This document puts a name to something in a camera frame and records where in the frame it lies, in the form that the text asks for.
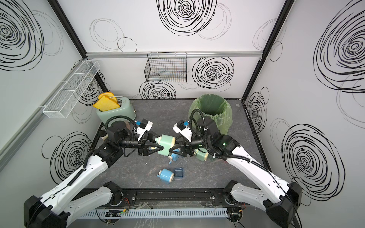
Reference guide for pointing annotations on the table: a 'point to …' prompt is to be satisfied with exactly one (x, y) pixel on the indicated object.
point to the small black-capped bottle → (103, 134)
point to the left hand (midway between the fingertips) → (162, 145)
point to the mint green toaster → (125, 109)
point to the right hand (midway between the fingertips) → (172, 147)
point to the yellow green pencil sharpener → (167, 141)
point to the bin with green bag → (215, 106)
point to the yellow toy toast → (103, 102)
